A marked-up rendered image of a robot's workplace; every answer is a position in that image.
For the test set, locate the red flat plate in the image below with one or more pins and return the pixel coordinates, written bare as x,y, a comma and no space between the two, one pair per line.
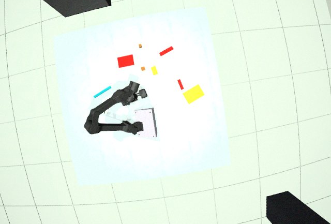
125,61

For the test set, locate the yellow rectangular block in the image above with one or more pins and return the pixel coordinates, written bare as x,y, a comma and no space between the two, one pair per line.
154,70

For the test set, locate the red flat bar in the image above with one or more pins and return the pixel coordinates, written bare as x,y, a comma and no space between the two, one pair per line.
166,51

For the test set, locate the yellow flat plate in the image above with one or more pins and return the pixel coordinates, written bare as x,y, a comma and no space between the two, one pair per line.
193,94

